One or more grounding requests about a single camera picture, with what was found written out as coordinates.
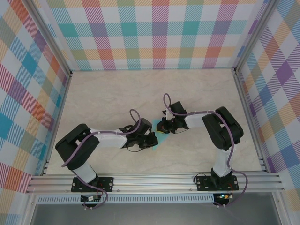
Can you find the light blue paper sheet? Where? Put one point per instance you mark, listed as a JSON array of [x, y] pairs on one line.
[[162, 140]]

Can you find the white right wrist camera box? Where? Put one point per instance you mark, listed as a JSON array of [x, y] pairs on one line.
[[167, 114]]

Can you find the aluminium frame leg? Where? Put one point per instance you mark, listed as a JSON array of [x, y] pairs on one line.
[[28, 211], [280, 211]]

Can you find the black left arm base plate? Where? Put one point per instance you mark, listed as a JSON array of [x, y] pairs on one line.
[[107, 184]]

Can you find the small circuit board green light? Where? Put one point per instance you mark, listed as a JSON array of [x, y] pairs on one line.
[[223, 196]]

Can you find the aluminium corner post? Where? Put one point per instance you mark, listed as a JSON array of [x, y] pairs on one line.
[[254, 35], [49, 35]]

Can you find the aluminium side rail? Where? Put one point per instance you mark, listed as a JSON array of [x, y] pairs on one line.
[[58, 117], [246, 105]]

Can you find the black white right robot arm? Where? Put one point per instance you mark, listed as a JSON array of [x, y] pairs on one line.
[[222, 131]]

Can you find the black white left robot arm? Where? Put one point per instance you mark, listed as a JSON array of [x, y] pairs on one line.
[[75, 147]]

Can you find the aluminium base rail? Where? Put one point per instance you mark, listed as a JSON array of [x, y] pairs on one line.
[[152, 181]]

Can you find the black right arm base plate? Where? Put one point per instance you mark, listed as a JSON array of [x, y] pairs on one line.
[[202, 184]]

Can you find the small black circuit board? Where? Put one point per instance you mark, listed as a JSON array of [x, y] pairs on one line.
[[90, 198]]

